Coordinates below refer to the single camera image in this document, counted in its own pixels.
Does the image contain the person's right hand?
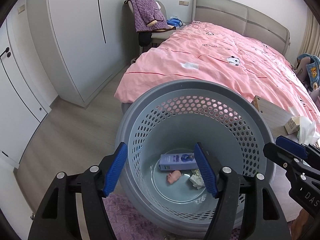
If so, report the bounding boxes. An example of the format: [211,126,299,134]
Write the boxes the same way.
[291,209,319,240]

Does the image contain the purple fluffy rug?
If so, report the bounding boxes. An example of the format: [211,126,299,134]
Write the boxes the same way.
[102,192,243,240]

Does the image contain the grey upholstered headboard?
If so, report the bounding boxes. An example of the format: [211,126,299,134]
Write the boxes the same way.
[191,0,290,55]

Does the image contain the beige curtain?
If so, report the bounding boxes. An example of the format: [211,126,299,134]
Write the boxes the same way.
[299,9,320,56]

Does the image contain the purple cosmetics box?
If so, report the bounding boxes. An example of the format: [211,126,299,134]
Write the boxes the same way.
[158,152,198,171]

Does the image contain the white paper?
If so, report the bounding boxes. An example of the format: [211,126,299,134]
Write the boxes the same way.
[189,169,205,190]

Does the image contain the white wardrobe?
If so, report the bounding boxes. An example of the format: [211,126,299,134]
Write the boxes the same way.
[27,0,140,107]

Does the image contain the chair beside bed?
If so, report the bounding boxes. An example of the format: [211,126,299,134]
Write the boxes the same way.
[124,0,185,54]

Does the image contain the blue item on nightstand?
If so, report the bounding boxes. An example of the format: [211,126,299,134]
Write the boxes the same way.
[167,17,184,28]

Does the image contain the pink pig toy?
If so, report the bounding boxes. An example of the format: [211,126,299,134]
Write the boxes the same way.
[167,170,182,185]

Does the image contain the grey perforated trash basket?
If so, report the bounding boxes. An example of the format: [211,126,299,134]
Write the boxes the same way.
[116,80,275,237]

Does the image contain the pink bed quilt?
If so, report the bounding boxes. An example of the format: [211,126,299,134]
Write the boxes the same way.
[114,22,319,122]

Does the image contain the white torn carton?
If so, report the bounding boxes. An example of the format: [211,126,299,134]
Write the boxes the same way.
[284,116,300,134]

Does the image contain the purple knitted garment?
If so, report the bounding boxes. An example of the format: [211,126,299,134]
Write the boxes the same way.
[125,0,171,32]

